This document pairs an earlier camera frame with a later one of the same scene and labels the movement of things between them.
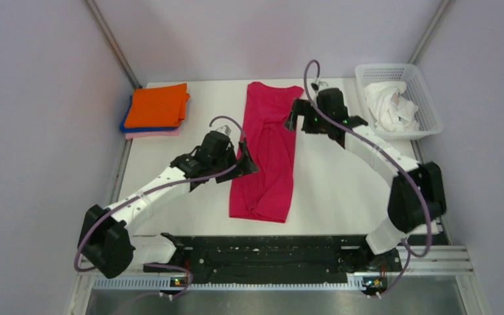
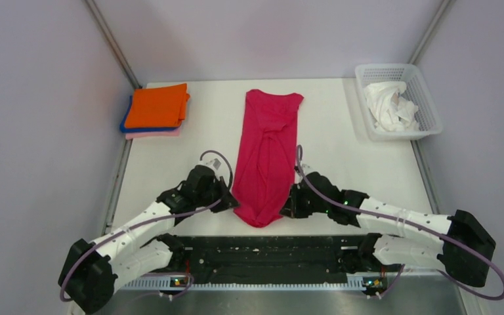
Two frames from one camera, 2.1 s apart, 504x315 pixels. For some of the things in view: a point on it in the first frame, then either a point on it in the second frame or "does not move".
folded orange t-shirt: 157,107 does not move
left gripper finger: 248,165 to 228,201
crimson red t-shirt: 265,194 does not move
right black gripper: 300,107 to 292,208
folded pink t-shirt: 132,135 does not move
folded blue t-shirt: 125,129 does not move
